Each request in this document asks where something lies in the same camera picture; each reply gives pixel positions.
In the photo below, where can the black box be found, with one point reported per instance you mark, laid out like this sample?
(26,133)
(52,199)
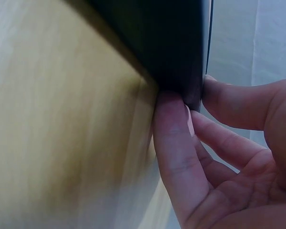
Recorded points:
(162,40)

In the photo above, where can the person's right hand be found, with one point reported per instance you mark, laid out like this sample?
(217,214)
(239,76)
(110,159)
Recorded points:
(248,190)

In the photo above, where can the person's right thumb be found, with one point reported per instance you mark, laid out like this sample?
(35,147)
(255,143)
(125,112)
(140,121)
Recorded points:
(238,102)

